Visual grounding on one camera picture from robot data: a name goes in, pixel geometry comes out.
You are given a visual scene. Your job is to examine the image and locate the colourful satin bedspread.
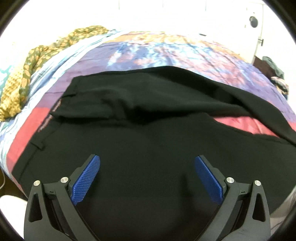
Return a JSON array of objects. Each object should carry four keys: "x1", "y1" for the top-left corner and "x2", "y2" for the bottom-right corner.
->
[{"x1": 1, "y1": 31, "x2": 295, "y2": 177}]

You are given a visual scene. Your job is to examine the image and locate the dark wooden dresser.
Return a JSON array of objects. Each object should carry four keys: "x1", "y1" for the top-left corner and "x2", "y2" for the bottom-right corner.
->
[{"x1": 253, "y1": 56, "x2": 276, "y2": 79}]

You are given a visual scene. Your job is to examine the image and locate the white door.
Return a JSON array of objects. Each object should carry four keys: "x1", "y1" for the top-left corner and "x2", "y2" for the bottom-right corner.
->
[{"x1": 240, "y1": 5, "x2": 263, "y2": 63}]

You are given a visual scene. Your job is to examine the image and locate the grey cloth on dresser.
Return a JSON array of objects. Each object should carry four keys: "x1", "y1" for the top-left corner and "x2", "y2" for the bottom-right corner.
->
[{"x1": 262, "y1": 56, "x2": 285, "y2": 79}]

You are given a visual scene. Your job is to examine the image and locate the yellow floral blanket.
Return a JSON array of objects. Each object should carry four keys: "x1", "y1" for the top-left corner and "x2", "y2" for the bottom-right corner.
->
[{"x1": 1, "y1": 26, "x2": 109, "y2": 121}]

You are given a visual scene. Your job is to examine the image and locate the black pants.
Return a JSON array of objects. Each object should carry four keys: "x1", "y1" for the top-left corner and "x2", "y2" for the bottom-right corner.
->
[{"x1": 12, "y1": 66, "x2": 295, "y2": 240}]

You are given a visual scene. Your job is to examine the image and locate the pile of clothes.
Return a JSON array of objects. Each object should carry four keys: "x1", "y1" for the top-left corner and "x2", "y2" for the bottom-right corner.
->
[{"x1": 271, "y1": 76, "x2": 289, "y2": 100}]

